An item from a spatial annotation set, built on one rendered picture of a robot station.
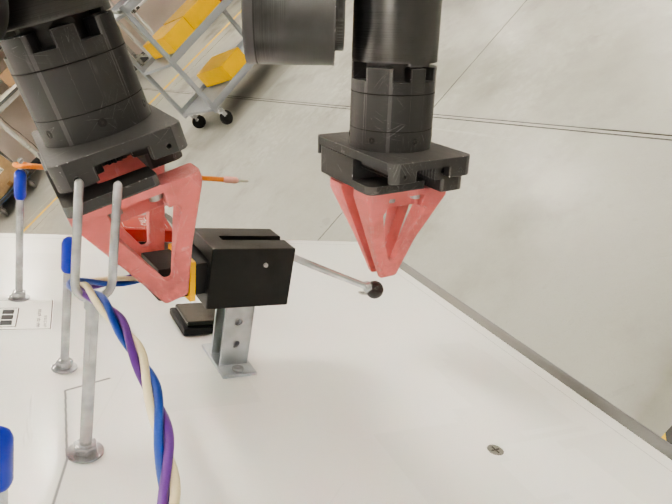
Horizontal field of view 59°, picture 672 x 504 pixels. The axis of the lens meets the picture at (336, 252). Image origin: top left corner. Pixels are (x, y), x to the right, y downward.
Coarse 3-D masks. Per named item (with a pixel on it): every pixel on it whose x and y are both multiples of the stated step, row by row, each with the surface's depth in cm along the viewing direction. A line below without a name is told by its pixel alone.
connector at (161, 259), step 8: (192, 248) 39; (144, 256) 37; (152, 256) 37; (160, 256) 37; (168, 256) 37; (192, 256) 37; (200, 256) 37; (152, 264) 36; (160, 264) 36; (168, 264) 36; (200, 264) 36; (160, 272) 35; (168, 272) 35; (200, 272) 36; (200, 280) 37; (200, 288) 37; (184, 296) 36
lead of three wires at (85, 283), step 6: (120, 276) 35; (126, 276) 35; (132, 276) 35; (66, 282) 30; (84, 282) 28; (90, 282) 33; (96, 282) 33; (102, 282) 34; (120, 282) 35; (126, 282) 35; (132, 282) 36; (138, 282) 36; (84, 288) 28; (96, 288) 34; (84, 294) 27
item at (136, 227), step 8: (136, 216) 58; (144, 216) 59; (120, 224) 55; (128, 224) 55; (136, 224) 56; (144, 224) 56; (168, 224) 57; (128, 232) 54; (136, 232) 55; (144, 232) 55; (168, 232) 56; (136, 240) 55; (144, 240) 55; (168, 240) 56
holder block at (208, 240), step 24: (216, 240) 37; (240, 240) 38; (264, 240) 39; (216, 264) 36; (240, 264) 37; (288, 264) 39; (216, 288) 37; (240, 288) 38; (264, 288) 39; (288, 288) 39
